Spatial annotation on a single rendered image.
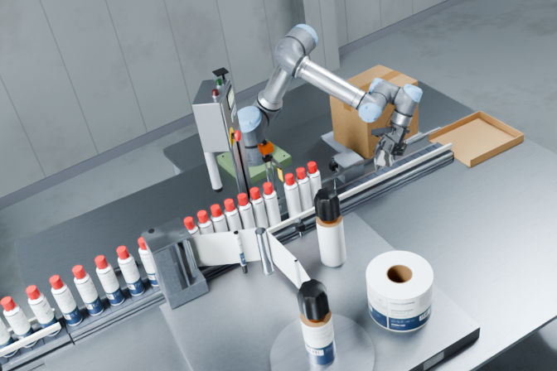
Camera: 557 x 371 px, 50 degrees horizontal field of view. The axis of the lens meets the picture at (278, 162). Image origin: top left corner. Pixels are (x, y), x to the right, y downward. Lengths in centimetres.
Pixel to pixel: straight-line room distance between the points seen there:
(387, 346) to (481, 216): 73
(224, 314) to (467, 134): 140
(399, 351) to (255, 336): 44
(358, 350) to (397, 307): 17
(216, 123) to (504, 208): 114
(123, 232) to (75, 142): 204
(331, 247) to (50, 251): 118
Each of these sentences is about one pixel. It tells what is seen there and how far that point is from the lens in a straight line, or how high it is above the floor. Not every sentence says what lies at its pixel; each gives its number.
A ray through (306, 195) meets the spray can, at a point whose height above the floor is 98.
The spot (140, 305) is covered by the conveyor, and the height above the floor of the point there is 86.
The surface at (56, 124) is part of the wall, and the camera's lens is 444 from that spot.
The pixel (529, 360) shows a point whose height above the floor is 22.
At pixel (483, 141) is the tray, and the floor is 83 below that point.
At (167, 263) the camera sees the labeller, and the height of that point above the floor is 108.
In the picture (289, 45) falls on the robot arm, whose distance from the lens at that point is 232.
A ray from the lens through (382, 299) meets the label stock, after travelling 184.
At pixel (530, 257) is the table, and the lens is 225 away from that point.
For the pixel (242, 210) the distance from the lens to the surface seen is 216.
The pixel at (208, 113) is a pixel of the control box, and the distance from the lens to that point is 196.
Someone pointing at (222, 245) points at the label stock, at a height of 101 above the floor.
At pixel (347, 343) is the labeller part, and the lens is 189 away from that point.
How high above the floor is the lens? 239
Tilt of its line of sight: 35 degrees down
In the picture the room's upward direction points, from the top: 10 degrees counter-clockwise
